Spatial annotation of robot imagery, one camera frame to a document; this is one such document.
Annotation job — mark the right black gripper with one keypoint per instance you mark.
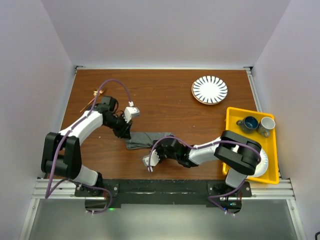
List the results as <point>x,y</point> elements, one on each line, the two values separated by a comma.
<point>157,147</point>

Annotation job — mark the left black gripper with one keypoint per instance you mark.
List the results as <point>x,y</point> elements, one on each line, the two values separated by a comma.
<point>124,131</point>

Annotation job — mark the grey cloth napkin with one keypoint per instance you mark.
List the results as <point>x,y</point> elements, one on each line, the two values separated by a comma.
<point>144,140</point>

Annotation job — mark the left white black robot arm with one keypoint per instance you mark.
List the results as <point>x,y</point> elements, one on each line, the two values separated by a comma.
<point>62,151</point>

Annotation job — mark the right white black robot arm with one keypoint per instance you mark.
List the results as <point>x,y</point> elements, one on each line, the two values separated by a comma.
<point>240,153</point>

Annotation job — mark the gold fork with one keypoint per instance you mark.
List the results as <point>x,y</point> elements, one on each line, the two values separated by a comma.
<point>98,92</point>

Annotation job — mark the gold spoon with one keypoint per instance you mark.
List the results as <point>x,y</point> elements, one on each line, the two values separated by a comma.
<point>88,104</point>

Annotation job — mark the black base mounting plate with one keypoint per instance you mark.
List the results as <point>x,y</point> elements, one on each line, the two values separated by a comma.
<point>207,192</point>

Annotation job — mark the striped blue white plate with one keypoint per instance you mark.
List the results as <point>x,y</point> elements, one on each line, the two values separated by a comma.
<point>209,90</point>

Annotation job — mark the dark blue mug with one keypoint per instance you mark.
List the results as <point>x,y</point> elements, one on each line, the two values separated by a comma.
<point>248,125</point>

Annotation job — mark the white paper plate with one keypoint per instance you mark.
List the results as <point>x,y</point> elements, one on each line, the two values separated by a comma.
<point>262,166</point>

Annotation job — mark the white grey mug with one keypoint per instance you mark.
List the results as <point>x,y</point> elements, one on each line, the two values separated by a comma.
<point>265,126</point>

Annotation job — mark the yellow plastic tray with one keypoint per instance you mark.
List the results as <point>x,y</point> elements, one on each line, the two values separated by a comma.
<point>269,144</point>

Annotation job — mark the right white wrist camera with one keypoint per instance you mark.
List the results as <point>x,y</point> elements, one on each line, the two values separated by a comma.
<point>151,160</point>

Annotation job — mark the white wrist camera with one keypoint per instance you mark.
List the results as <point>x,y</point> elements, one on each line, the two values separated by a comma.
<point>131,112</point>
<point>151,160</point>

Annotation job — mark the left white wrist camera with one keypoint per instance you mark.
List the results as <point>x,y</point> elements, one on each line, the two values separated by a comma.
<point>131,112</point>

